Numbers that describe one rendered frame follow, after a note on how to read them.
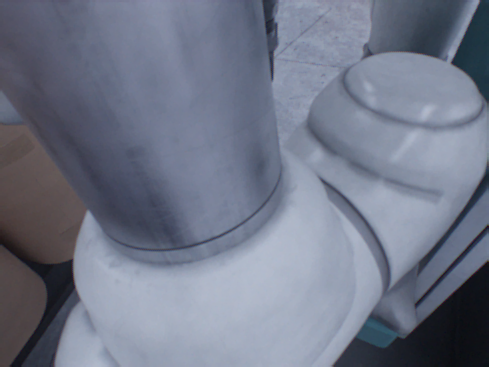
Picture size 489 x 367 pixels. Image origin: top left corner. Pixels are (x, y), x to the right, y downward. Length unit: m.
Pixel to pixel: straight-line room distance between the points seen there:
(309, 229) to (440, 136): 0.13
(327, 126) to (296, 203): 0.12
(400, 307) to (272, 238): 0.32
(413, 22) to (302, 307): 0.61
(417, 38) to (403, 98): 0.46
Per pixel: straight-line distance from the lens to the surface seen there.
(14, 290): 1.07
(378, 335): 0.48
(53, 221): 1.08
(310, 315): 0.19
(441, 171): 0.27
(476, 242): 0.56
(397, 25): 0.72
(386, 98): 0.27
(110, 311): 0.17
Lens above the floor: 1.15
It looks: 50 degrees down
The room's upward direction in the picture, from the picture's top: 5 degrees counter-clockwise
